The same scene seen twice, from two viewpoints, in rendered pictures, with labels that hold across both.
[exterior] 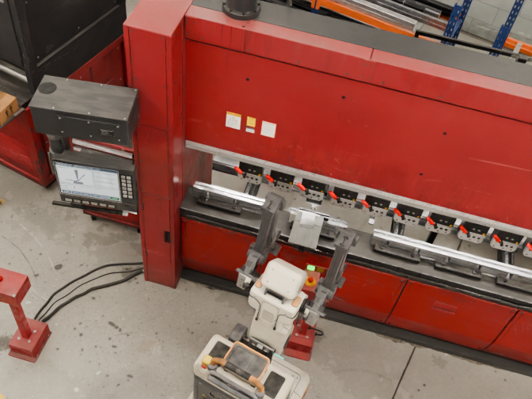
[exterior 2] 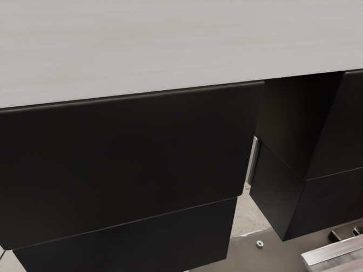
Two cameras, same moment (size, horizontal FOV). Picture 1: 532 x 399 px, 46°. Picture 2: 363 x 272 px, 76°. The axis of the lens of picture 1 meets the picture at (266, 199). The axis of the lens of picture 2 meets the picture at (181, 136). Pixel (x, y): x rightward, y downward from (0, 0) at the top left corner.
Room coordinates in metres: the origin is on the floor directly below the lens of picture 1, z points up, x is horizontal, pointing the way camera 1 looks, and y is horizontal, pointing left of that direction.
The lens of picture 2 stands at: (2.78, -0.30, 1.38)
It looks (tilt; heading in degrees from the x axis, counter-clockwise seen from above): 33 degrees down; 156
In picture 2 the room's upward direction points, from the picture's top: straight up
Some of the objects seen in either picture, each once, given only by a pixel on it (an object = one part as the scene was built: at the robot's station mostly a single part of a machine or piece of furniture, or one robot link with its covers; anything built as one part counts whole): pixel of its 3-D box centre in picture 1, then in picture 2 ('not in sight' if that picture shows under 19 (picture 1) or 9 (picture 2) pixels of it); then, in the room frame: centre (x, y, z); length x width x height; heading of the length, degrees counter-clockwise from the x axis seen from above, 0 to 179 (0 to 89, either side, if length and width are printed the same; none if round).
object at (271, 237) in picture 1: (271, 222); not in sight; (2.19, -0.05, 1.40); 0.11 x 0.06 x 0.43; 68
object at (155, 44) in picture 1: (177, 140); not in sight; (2.95, 0.64, 1.15); 0.85 x 0.25 x 2.30; 172
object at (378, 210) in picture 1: (376, 202); not in sight; (2.58, -0.67, 1.26); 0.15 x 0.09 x 0.17; 82
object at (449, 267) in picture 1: (457, 269); not in sight; (2.44, -1.29, 0.89); 0.30 x 0.05 x 0.03; 82
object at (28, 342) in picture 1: (18, 313); not in sight; (1.90, 1.47, 0.41); 0.25 x 0.20 x 0.83; 172
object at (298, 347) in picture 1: (300, 339); not in sight; (2.23, -0.40, 0.06); 0.25 x 0.20 x 0.12; 174
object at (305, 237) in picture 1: (305, 229); not in sight; (2.49, -0.28, 1.00); 0.26 x 0.18 x 0.01; 172
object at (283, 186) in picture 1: (282, 176); (337, 135); (2.67, -0.08, 1.26); 0.15 x 0.09 x 0.17; 82
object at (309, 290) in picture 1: (317, 284); not in sight; (2.26, -0.41, 0.75); 0.20 x 0.16 x 0.18; 84
